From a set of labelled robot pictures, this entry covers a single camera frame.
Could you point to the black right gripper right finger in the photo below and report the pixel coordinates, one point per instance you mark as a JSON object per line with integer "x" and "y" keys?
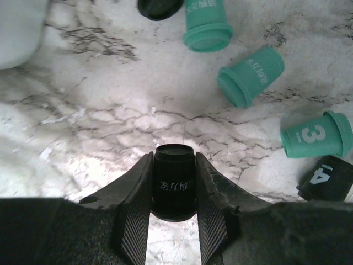
{"x": 236, "y": 227}

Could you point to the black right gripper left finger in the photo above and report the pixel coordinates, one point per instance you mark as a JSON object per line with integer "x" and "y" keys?
{"x": 109, "y": 226}

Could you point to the black coffee capsule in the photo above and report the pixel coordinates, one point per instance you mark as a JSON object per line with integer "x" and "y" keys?
{"x": 174, "y": 177}
{"x": 159, "y": 9}
{"x": 329, "y": 180}

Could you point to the green coffee capsule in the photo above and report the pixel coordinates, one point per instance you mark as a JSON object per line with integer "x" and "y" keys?
{"x": 207, "y": 29}
{"x": 247, "y": 79}
{"x": 329, "y": 134}

